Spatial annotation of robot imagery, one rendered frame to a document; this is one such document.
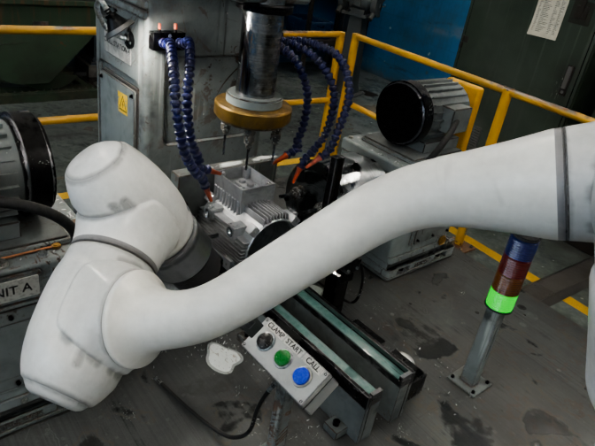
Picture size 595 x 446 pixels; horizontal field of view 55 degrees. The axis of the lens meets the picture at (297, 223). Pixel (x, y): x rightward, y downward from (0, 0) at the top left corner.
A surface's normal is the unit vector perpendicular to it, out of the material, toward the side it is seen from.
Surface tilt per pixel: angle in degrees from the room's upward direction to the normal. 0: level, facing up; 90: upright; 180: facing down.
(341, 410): 90
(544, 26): 88
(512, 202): 92
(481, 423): 0
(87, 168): 41
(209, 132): 90
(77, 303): 36
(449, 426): 0
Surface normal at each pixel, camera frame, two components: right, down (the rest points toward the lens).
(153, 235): 0.85, -0.03
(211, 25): 0.63, 0.45
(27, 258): 0.15, -0.87
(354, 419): -0.76, 0.21
